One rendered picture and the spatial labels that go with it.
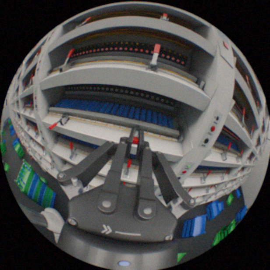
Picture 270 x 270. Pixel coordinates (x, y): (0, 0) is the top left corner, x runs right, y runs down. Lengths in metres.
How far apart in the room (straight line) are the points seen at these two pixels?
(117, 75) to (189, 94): 0.17
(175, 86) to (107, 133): 0.22
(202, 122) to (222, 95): 0.11
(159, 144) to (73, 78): 0.31
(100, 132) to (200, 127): 0.28
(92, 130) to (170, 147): 0.25
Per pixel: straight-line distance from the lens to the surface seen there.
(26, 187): 0.96
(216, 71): 0.28
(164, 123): 0.32
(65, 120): 0.36
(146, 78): 0.20
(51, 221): 0.71
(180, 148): 0.31
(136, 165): 0.42
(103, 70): 0.22
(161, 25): 0.28
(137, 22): 0.29
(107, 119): 0.29
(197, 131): 0.27
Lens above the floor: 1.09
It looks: 33 degrees down
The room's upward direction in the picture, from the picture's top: 14 degrees clockwise
